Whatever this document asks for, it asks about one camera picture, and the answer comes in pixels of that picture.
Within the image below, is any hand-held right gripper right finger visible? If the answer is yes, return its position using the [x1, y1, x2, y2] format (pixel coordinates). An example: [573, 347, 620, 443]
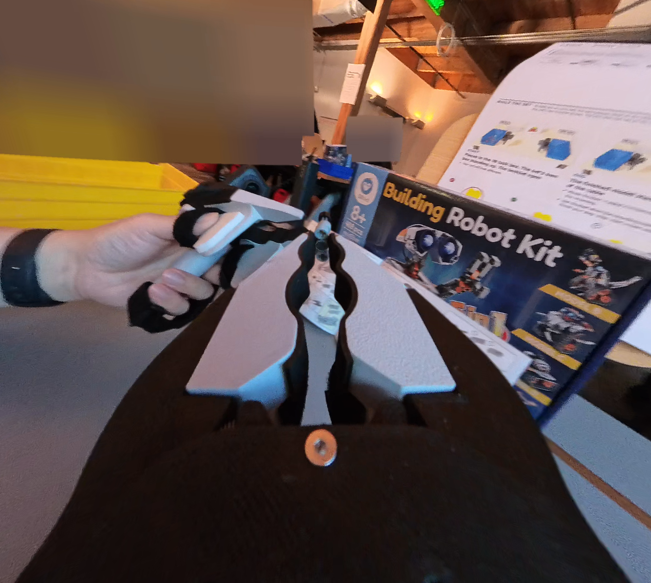
[327, 232, 457, 425]

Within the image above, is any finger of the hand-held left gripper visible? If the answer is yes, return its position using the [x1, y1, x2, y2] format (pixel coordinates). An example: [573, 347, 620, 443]
[219, 188, 309, 247]
[231, 237, 293, 286]

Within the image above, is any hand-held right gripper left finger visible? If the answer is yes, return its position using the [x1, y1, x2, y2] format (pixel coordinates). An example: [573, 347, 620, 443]
[185, 233, 320, 425]

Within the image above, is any grey desk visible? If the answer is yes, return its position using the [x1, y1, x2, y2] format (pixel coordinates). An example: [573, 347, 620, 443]
[0, 227, 651, 583]

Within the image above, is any white printed task sheet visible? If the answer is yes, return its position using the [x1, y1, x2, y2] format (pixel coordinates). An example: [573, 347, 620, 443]
[437, 41, 651, 258]

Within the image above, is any person's left hand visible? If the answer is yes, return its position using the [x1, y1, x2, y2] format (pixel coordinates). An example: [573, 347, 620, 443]
[48, 211, 227, 319]

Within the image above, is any blue robot kit box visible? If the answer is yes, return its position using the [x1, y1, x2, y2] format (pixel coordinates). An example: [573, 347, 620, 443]
[336, 162, 651, 421]

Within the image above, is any yellow plastic bin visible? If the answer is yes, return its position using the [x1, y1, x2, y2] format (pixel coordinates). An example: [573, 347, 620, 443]
[0, 153, 199, 230]

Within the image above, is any wooden sheet stand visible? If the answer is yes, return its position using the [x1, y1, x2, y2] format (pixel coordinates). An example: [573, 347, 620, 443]
[419, 114, 479, 184]

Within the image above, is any black wristband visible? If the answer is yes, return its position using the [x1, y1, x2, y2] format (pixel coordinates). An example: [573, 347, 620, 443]
[0, 228, 64, 309]

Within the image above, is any wooden post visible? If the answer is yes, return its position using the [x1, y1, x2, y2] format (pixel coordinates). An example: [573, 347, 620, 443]
[331, 0, 403, 146]

